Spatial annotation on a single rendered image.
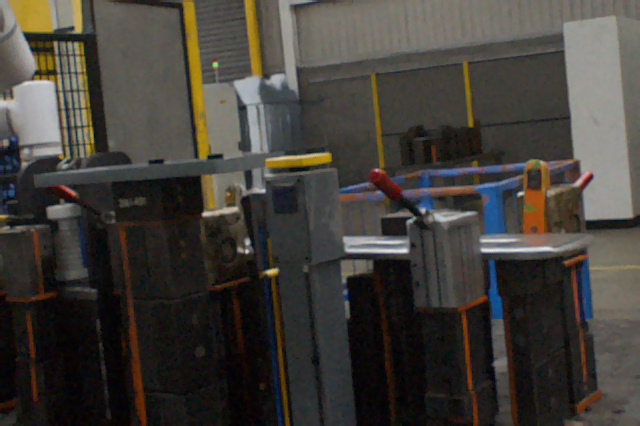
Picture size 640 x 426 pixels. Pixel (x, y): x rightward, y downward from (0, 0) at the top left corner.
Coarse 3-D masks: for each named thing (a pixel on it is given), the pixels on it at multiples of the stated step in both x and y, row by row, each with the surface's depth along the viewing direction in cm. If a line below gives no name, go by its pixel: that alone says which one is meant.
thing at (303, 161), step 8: (272, 160) 118; (280, 160) 118; (288, 160) 117; (296, 160) 116; (304, 160) 116; (312, 160) 117; (320, 160) 119; (328, 160) 120; (296, 168) 119; (304, 168) 119
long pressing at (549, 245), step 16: (352, 240) 162; (368, 240) 160; (384, 240) 157; (400, 240) 155; (480, 240) 146; (496, 240) 144; (512, 240) 142; (528, 240) 140; (544, 240) 138; (560, 240) 136; (576, 240) 137; (592, 240) 139; (352, 256) 146; (368, 256) 145; (384, 256) 143; (400, 256) 141; (496, 256) 132; (512, 256) 131; (528, 256) 129; (544, 256) 129; (560, 256) 130
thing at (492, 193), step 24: (480, 168) 458; (504, 168) 452; (552, 168) 399; (576, 168) 434; (360, 192) 410; (408, 192) 350; (432, 192) 345; (456, 192) 341; (480, 192) 337; (504, 216) 345; (576, 288) 439
